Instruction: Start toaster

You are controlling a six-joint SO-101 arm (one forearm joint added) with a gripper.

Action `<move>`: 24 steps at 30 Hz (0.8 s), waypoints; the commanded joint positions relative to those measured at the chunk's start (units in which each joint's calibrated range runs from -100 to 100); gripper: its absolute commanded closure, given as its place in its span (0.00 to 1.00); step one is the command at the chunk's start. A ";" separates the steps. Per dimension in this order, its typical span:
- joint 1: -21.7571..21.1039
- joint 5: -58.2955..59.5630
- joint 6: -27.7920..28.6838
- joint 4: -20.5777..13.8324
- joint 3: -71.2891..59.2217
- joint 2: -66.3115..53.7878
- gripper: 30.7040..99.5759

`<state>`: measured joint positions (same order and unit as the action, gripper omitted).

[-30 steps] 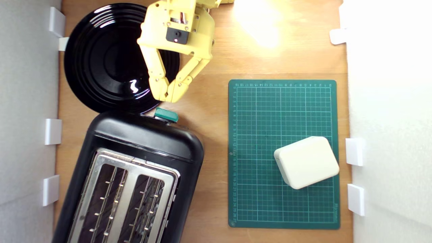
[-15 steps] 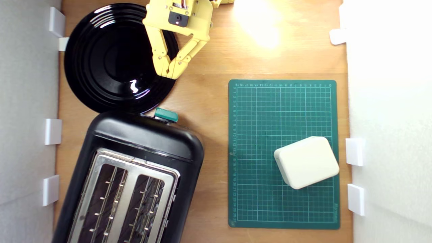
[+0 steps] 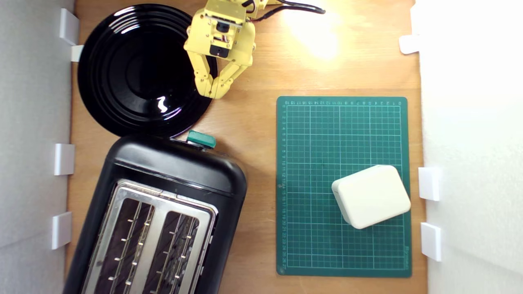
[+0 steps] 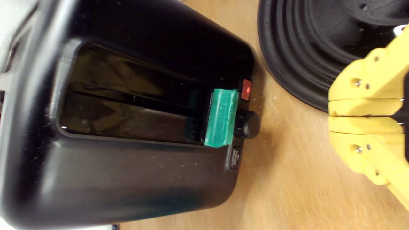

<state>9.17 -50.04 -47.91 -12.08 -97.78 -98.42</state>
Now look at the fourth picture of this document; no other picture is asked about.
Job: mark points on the black two-slot toaster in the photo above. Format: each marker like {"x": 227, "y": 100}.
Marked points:
{"x": 127, "y": 179}

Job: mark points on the black round plate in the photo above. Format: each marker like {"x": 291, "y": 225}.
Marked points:
{"x": 300, "y": 48}

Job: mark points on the toaster lever with green tape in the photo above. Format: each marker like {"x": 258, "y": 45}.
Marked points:
{"x": 222, "y": 118}

